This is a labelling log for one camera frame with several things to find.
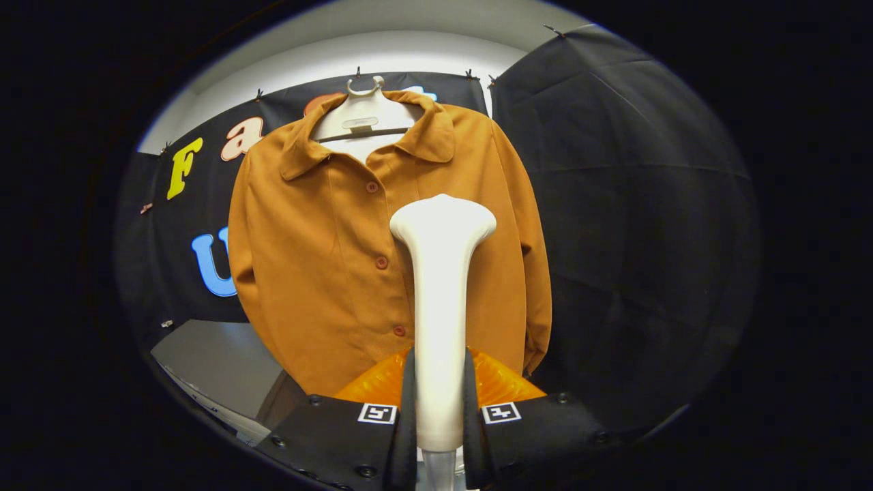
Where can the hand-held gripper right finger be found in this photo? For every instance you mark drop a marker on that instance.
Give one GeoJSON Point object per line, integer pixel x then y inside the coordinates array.
{"type": "Point", "coordinates": [474, 443]}

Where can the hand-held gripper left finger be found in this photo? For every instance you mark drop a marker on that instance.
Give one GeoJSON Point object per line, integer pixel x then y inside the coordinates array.
{"type": "Point", "coordinates": [408, 450]}

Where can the white garment steamer head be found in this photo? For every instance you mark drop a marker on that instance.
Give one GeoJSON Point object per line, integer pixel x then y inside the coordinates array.
{"type": "Point", "coordinates": [440, 307]}

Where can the orange button-up shirt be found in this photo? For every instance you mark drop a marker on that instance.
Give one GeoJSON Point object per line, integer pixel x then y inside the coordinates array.
{"type": "Point", "coordinates": [314, 273]}

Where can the white clothes hanger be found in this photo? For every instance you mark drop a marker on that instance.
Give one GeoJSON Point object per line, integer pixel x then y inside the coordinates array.
{"type": "Point", "coordinates": [361, 109]}

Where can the row of black clips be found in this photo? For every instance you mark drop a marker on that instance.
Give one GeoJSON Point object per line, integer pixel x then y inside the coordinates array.
{"type": "Point", "coordinates": [357, 71]}

